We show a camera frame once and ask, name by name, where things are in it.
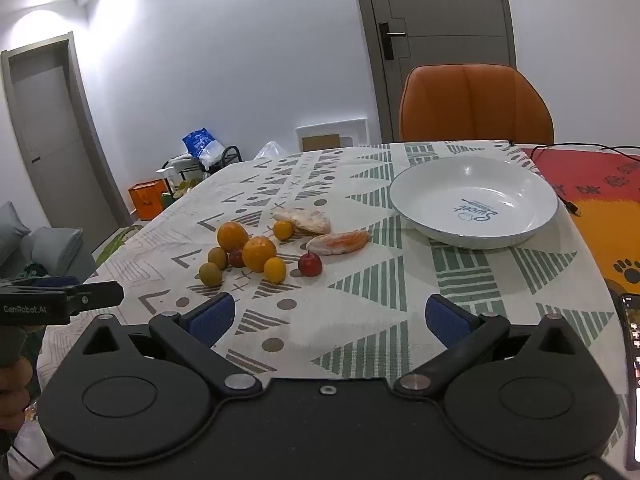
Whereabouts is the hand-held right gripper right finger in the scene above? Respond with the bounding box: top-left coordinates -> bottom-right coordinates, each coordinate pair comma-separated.
394,293 -> 577,402

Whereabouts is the white enamel plate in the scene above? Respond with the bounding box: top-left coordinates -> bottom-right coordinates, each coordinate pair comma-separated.
389,156 -> 559,250

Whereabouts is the plain grey door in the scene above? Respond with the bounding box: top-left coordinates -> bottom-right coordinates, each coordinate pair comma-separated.
1,34 -> 127,242

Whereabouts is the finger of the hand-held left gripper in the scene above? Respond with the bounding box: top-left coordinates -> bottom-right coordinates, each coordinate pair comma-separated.
0,275 -> 82,292
65,281 -> 125,317

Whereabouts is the black cable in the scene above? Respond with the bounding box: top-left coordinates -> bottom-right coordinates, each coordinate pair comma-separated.
508,141 -> 640,217

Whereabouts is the blue plastic bag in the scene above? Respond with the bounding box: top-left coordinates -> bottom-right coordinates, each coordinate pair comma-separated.
181,127 -> 226,171

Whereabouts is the red printed mat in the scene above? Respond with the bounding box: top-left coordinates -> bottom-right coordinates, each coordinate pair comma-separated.
519,147 -> 640,292

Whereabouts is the orange leather chair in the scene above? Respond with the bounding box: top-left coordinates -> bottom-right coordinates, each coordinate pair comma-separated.
398,64 -> 555,144

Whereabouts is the white plastic bag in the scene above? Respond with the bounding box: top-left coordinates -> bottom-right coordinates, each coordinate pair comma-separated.
254,140 -> 289,161

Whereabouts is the orange box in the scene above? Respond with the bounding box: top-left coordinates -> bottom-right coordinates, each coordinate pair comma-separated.
128,179 -> 169,222

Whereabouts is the orange peeled citrus segment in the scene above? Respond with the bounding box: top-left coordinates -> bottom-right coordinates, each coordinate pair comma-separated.
305,229 -> 372,257

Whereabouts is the green floor mat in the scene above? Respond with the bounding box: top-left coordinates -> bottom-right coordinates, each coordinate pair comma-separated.
94,224 -> 144,267

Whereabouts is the white foam packaging frame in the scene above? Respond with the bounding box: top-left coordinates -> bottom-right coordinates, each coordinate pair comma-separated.
294,118 -> 370,152

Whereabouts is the smartphone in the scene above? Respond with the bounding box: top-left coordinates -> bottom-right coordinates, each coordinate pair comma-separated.
620,293 -> 640,464

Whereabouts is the grey sofa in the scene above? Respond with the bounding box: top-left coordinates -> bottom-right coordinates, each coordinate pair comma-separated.
0,202 -> 97,282

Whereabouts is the black metal rack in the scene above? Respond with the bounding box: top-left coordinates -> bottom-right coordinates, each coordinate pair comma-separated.
164,144 -> 244,197

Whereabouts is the grey door with black lock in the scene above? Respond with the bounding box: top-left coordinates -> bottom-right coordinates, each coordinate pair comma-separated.
349,0 -> 517,144

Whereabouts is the large orange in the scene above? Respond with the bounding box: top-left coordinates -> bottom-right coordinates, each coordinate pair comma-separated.
216,221 -> 250,253
242,236 -> 278,273

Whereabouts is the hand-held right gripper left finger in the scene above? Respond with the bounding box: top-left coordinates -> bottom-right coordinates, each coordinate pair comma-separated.
80,291 -> 263,395

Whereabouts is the person's left hand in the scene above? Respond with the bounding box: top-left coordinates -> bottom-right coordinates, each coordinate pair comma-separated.
0,359 -> 37,433

